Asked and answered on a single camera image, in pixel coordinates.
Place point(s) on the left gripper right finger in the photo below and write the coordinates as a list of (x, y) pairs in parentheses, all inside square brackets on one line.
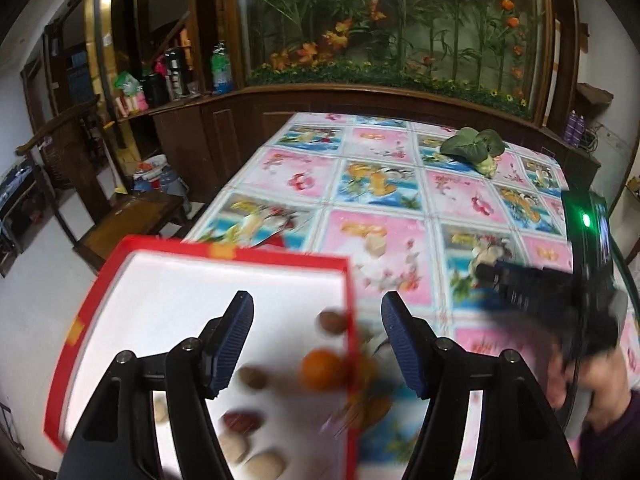
[(519, 436)]

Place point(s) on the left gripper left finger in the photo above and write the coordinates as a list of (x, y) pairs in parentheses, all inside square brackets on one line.
[(115, 437)]

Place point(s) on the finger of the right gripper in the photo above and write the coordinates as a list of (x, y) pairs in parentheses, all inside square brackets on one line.
[(510, 280)]

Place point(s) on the dark red date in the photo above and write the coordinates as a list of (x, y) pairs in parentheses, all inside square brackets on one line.
[(243, 422)]

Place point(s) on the brown round fruit back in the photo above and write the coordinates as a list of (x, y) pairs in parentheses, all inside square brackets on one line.
[(254, 377)]

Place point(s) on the brown round fruit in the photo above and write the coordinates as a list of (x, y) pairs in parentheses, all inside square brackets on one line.
[(332, 322), (254, 377)]

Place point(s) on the brown round fruit front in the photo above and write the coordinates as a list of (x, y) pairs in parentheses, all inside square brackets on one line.
[(332, 322)]

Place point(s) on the orange tangerine front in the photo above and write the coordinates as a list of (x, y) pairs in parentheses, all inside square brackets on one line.
[(323, 370)]

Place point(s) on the beige snack chunk large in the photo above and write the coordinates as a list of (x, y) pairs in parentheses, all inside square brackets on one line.
[(235, 447)]

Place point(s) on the person's right hand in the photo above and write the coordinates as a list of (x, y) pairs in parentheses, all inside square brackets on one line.
[(605, 375)]

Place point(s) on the colourful fruit pattern tablecloth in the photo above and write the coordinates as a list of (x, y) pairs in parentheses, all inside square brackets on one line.
[(440, 220)]

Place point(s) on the green leafy vegetable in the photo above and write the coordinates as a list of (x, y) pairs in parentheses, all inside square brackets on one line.
[(479, 149)]

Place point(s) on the purple spray bottles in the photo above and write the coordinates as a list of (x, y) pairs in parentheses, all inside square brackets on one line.
[(574, 130)]

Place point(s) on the red shallow box tray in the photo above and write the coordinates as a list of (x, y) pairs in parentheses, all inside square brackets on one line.
[(152, 294)]

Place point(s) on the flower and bamboo glass display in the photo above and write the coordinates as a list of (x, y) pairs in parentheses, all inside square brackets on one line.
[(488, 52)]

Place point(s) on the dark wooden chair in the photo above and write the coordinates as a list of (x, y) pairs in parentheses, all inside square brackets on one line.
[(113, 219)]

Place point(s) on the dark wooden low cabinet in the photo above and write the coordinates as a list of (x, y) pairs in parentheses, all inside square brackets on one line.
[(210, 142)]

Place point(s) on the black thermos flask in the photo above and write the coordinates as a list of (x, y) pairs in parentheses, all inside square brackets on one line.
[(176, 65)]

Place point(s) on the green label plastic bottle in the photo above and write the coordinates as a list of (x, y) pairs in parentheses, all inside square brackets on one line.
[(221, 69)]

